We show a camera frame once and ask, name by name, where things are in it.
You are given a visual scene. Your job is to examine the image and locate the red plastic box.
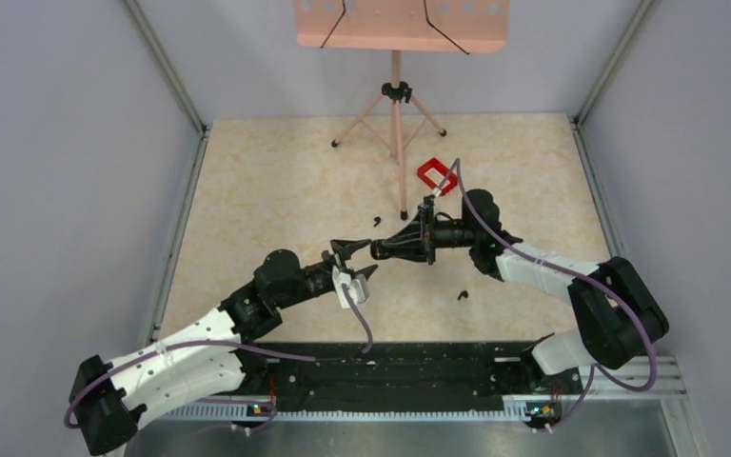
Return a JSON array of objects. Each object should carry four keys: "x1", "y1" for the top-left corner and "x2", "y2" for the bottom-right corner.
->
[{"x1": 417, "y1": 157, "x2": 450, "y2": 196}]

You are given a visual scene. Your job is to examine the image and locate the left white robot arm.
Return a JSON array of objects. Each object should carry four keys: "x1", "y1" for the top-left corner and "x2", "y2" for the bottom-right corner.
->
[{"x1": 63, "y1": 239, "x2": 376, "y2": 456}]

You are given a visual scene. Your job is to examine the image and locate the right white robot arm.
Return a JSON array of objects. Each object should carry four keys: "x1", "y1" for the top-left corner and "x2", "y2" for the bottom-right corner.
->
[{"x1": 370, "y1": 189, "x2": 670, "y2": 392}]

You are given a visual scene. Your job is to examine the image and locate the black earbud charging case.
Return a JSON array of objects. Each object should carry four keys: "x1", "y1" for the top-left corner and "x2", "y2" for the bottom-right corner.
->
[{"x1": 370, "y1": 240, "x2": 390, "y2": 261}]

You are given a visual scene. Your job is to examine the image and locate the pink music stand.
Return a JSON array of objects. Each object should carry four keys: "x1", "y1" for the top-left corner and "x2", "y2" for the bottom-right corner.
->
[{"x1": 292, "y1": 0, "x2": 511, "y2": 220}]

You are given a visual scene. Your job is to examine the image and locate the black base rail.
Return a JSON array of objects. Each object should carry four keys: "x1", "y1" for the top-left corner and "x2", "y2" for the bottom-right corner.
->
[{"x1": 231, "y1": 342, "x2": 583, "y2": 413}]

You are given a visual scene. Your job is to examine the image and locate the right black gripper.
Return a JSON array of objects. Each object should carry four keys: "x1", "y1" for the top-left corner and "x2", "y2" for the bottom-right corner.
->
[{"x1": 384, "y1": 205, "x2": 479, "y2": 265}]

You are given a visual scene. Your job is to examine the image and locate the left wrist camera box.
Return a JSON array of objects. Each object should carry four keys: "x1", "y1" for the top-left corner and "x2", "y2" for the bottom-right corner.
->
[{"x1": 331, "y1": 267, "x2": 374, "y2": 309}]

